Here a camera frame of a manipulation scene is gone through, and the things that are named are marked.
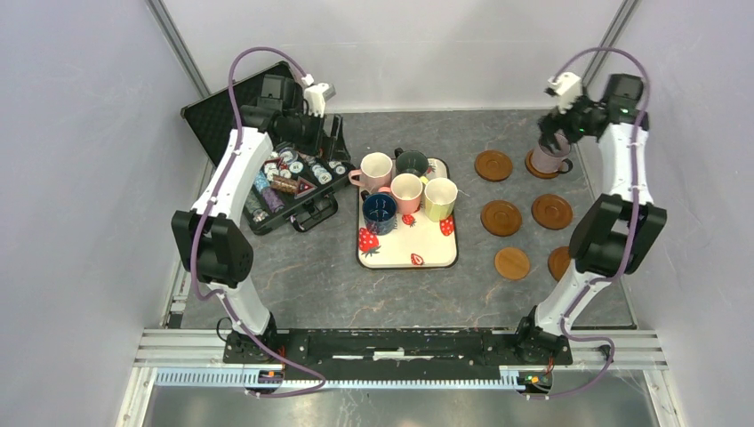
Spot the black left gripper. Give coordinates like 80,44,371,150
279,107,349,162

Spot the black poker chip case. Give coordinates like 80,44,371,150
180,61,355,235

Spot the purple glass mug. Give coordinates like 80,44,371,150
532,132,574,174

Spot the dark brown wooden coaster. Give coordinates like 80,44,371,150
548,246,571,282
474,149,513,182
531,194,574,230
524,150,561,180
480,200,523,237

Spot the strawberry pattern white tray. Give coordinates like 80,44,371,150
356,157,458,270

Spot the light brown wooden coaster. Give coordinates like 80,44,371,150
494,247,531,280

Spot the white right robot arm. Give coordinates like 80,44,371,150
513,72,668,363

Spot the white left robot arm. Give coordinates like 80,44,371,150
172,75,351,363

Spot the pink cup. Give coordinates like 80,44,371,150
389,173,424,215

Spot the light green cup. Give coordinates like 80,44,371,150
422,178,458,222

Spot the dark blue mug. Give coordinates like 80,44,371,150
361,191,397,236

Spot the dark green mug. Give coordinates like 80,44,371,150
394,148,429,177

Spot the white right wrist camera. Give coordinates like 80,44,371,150
545,71,583,114

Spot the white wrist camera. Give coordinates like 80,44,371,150
545,71,583,114
303,83,336,117

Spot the pink mug with handle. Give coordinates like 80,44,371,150
348,152,394,193

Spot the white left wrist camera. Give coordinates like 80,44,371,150
303,83,336,117

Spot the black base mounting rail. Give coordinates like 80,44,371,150
222,326,574,382

